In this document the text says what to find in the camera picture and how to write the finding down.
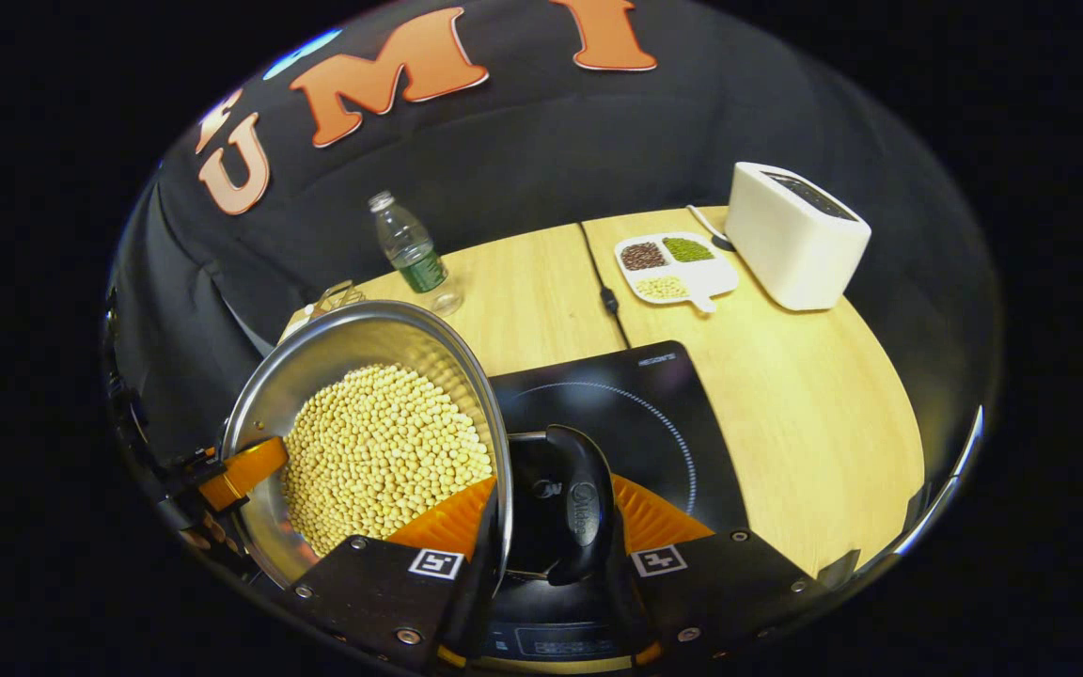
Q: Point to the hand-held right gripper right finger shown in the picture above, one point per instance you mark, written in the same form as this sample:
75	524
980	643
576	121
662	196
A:
631	602

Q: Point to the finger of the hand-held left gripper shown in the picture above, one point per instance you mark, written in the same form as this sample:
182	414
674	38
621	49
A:
245	475
212	538

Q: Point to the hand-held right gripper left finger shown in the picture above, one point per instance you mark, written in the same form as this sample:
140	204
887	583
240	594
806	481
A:
478	592

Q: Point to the pile of yellow soybeans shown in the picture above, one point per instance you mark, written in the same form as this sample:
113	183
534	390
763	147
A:
382	451

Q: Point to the stainless steel pot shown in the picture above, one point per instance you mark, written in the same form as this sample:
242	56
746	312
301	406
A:
363	338

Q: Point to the black induction cooktop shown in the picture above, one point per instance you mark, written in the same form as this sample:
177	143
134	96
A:
654	404

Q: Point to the clear plastic water bottle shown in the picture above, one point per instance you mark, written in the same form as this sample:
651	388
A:
415	259

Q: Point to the white divided bean dish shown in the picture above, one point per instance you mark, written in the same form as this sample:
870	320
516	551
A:
697	275

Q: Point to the white toaster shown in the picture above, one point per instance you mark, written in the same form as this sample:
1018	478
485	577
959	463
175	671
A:
786	254

